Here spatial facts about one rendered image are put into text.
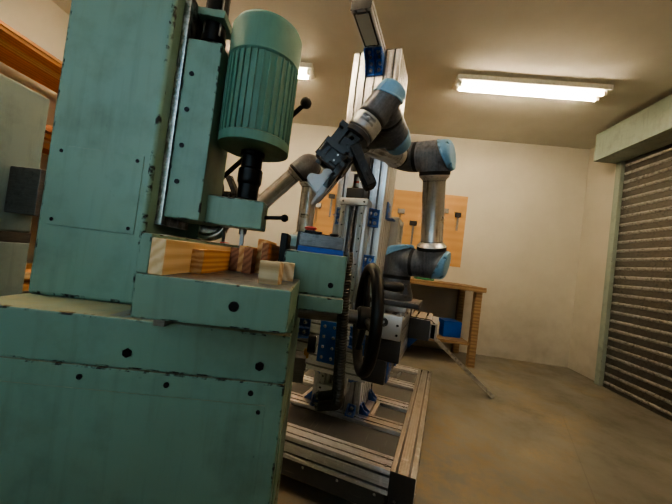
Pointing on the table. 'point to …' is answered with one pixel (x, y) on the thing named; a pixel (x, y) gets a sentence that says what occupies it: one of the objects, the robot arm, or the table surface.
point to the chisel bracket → (236, 213)
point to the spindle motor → (260, 85)
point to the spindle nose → (250, 174)
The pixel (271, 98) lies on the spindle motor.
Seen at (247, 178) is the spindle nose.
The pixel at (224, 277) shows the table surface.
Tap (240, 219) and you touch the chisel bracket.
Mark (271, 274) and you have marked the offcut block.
